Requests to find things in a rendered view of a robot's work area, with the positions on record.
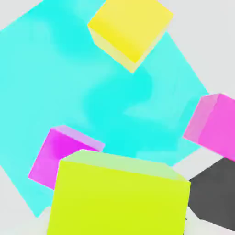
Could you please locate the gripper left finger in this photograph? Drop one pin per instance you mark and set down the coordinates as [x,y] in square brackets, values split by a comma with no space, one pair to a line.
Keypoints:
[45,224]

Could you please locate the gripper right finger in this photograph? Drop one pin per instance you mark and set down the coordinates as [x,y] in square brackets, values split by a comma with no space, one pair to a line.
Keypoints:
[194,226]

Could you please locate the small lime yellow cube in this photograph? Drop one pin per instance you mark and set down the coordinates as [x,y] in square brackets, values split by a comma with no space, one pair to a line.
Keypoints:
[117,200]

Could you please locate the small dark grey cube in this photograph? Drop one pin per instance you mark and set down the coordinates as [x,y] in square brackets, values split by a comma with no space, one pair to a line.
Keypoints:
[213,194]

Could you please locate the small magenta cube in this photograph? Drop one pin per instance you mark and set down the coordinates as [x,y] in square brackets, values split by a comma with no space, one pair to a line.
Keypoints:
[49,157]

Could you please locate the small pink cube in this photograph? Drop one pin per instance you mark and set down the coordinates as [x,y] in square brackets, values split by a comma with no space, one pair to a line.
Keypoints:
[218,124]

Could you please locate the large cyan box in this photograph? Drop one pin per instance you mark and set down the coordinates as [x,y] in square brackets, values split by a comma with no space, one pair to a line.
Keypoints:
[60,77]

